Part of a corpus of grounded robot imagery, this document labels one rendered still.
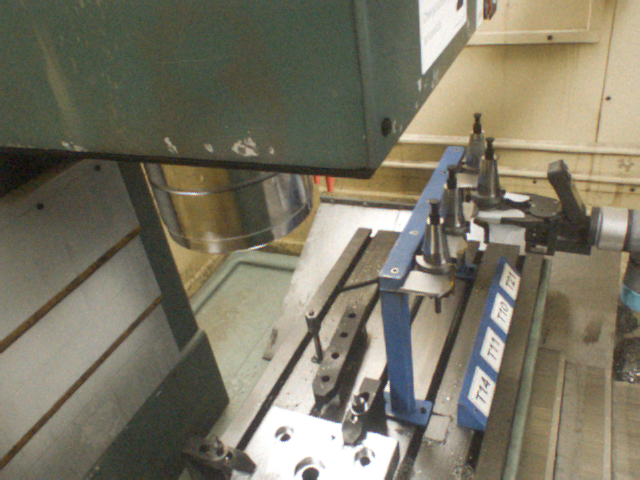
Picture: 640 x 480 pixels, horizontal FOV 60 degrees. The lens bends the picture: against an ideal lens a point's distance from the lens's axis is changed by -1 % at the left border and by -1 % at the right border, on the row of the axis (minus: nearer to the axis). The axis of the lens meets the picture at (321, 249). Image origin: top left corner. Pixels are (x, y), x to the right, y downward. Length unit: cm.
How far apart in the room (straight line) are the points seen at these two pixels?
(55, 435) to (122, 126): 74
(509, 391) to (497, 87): 77
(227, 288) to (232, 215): 150
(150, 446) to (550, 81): 126
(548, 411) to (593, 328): 31
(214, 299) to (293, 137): 163
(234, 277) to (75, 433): 106
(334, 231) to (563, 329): 72
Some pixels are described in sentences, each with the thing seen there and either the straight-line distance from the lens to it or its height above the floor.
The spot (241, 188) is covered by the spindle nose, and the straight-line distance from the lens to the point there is 50.
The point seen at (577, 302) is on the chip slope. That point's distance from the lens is 157.
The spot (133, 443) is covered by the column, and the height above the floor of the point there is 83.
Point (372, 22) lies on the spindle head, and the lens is 34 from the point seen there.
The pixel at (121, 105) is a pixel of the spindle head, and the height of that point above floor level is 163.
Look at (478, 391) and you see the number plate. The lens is 107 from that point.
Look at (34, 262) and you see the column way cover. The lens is 96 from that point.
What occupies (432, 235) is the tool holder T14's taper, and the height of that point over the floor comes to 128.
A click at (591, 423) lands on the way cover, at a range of 134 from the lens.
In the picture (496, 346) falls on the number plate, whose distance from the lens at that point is 117.
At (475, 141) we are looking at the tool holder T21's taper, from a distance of 114.
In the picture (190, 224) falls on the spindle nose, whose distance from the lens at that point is 53.
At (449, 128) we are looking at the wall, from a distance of 159.
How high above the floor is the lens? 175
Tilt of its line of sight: 34 degrees down
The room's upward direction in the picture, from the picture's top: 10 degrees counter-clockwise
